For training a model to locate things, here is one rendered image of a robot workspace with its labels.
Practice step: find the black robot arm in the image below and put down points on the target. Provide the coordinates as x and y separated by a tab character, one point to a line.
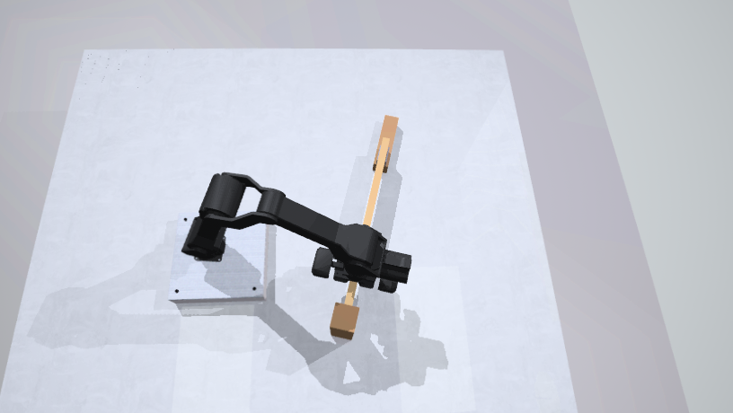
360	247

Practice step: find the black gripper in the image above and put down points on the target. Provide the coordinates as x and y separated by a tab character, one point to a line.
323	264

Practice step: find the long wooden rail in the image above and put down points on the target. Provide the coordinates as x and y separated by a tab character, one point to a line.
370	207

